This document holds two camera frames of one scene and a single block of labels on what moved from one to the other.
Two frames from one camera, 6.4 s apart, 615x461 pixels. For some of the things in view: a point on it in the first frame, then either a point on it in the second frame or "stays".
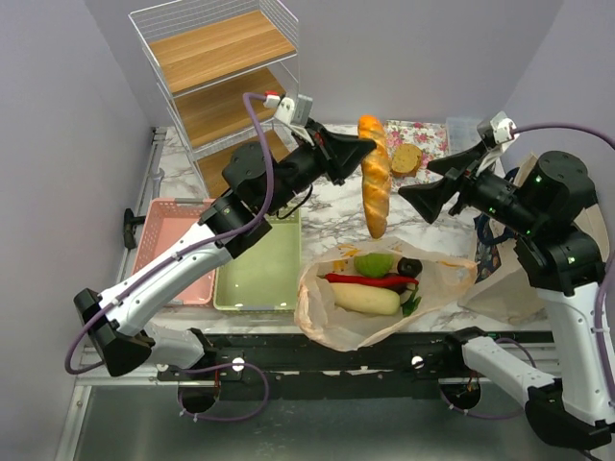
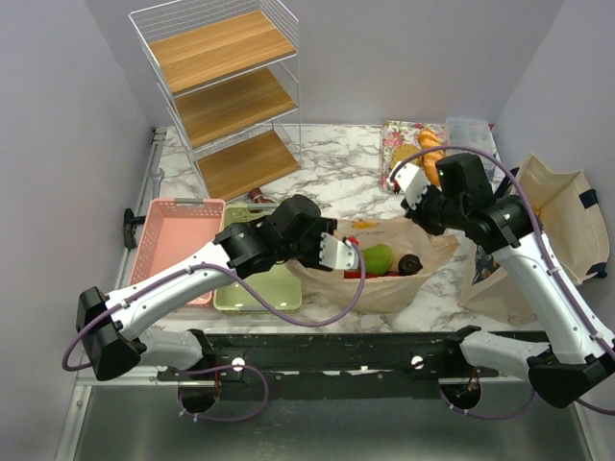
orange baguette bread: x=376 y=175 → x=429 y=139
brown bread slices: x=405 y=159 stays
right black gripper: x=429 y=197 → x=417 y=214
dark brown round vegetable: x=409 y=267 stays
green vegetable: x=374 y=264 stays
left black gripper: x=337 y=156 → x=325 y=227
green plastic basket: x=265 y=276 stays
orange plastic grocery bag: x=332 y=326 → x=339 y=289
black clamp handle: x=130 y=221 stays
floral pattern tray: x=432 y=138 stays
